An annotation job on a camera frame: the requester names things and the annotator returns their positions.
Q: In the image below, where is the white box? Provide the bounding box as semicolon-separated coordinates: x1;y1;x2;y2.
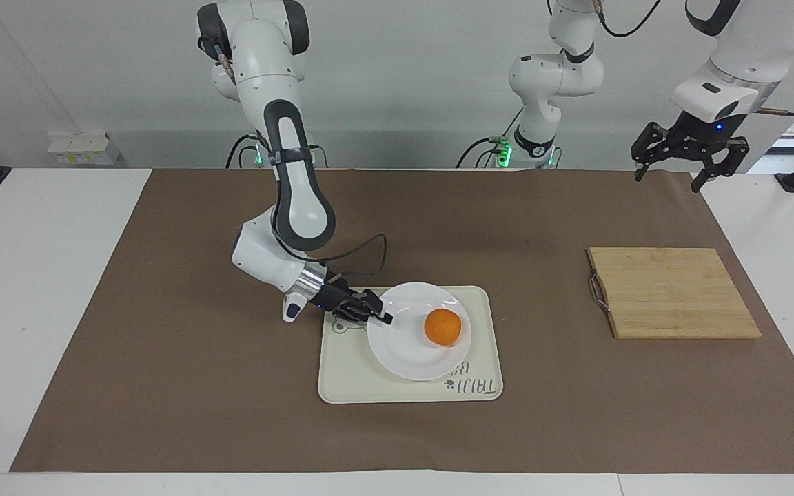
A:
47;130;123;167

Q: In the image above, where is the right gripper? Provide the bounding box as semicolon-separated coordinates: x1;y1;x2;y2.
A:
313;273;395;326

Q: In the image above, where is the white round plate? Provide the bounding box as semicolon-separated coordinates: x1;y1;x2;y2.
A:
367;281;473;382

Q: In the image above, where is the orange fruit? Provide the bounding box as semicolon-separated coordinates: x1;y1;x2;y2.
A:
424;308;463;348

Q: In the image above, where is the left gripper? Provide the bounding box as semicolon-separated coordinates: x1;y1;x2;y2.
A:
631;110;751;194

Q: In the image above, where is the cream plastic tray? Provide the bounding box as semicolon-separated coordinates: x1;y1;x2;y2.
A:
318;285;505;405

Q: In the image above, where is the wooden cutting board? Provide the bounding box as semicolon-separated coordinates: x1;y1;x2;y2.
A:
587;247;763;340

